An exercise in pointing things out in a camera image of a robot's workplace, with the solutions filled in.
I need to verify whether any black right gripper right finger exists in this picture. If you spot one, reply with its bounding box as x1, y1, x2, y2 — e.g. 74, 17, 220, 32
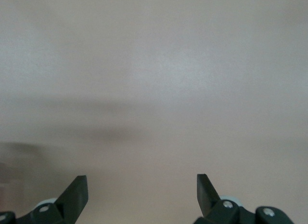
193, 173, 295, 224

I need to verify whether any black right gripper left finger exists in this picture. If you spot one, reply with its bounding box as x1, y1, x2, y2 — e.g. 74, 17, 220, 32
0, 175, 89, 224

